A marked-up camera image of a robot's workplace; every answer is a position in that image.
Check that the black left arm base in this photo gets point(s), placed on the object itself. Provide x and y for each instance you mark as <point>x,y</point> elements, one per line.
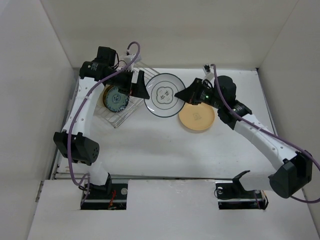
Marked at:
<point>114,199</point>

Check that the blue patterned plate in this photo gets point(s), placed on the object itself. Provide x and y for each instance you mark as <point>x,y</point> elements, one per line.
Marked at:
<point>113,100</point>

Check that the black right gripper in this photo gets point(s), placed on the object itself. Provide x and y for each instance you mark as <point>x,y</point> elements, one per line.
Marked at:
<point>191,93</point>

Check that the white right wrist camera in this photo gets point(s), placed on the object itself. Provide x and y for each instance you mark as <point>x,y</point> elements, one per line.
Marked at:
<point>208,72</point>

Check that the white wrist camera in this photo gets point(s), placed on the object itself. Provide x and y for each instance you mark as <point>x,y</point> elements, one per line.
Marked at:
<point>208,72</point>
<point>127,58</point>

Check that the clear wire dish rack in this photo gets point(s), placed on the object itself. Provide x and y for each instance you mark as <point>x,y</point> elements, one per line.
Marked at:
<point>115,119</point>

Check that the white plate black rim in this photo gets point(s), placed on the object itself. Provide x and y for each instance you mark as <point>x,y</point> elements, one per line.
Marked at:
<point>162,101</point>

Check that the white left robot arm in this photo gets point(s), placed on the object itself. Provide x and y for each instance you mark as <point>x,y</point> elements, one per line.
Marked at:
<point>73,141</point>

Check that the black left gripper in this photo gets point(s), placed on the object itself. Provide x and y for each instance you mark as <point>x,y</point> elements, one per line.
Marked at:
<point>137,89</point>

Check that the yellow bear plate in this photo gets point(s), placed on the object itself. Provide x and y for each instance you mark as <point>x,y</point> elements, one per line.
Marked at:
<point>197,117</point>

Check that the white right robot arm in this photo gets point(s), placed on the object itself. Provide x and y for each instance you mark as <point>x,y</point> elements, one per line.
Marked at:
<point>293,166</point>

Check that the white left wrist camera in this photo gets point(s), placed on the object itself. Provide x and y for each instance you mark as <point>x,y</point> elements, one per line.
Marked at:
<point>127,58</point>

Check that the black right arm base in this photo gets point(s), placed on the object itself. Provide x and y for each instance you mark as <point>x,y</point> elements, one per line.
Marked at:
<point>231,195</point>

